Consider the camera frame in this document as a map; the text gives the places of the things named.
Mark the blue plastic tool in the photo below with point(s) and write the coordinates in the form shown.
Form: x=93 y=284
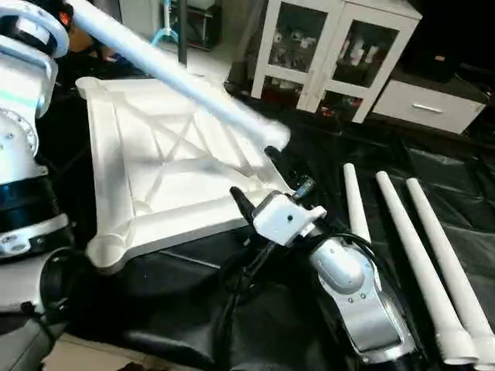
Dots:
x=164 y=31

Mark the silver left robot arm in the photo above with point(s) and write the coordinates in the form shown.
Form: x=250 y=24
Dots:
x=19 y=77

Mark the white drawer unit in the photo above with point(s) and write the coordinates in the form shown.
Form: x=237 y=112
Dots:
x=425 y=104

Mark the white plastic table top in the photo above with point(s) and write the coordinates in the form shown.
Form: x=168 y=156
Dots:
x=155 y=193

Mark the black work mat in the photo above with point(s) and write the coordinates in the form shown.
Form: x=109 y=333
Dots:
x=155 y=309

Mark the white plastic table leg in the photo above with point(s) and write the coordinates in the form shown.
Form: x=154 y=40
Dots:
x=452 y=263
x=352 y=193
x=178 y=72
x=420 y=263

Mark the black metal pole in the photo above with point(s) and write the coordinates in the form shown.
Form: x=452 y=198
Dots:
x=182 y=31

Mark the white glass-door cabinet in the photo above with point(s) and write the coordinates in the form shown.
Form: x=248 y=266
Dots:
x=326 y=54

